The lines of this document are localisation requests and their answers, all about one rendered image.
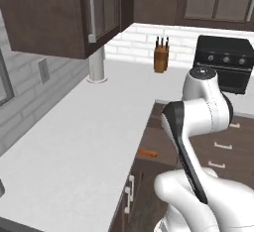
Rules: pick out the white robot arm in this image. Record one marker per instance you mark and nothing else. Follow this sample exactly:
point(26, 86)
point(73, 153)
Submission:
point(205, 117)

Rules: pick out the dark brown open drawer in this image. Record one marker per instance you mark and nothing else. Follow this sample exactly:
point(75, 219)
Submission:
point(155, 137)

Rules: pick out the brown wooden knife block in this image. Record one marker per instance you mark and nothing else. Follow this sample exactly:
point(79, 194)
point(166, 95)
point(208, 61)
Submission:
point(161, 59)

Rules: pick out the dark brown drawer front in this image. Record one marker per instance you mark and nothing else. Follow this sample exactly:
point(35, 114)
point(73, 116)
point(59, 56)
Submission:
point(246, 127)
point(239, 150)
point(236, 173)

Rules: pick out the white paper towel roll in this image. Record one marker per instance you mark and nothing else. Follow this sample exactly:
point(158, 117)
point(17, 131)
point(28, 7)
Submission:
point(97, 65)

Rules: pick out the dark brown cupboard door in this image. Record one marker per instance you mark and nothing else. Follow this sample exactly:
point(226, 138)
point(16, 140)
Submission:
point(107, 4)

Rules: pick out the black toaster oven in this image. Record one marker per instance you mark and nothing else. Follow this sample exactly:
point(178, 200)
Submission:
point(228, 52)

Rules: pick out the grey wall socket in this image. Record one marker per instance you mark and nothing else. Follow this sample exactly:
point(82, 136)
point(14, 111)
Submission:
point(43, 70)

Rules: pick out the grey window frame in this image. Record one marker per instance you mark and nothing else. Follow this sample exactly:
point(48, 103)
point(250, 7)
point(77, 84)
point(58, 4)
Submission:
point(6, 84)

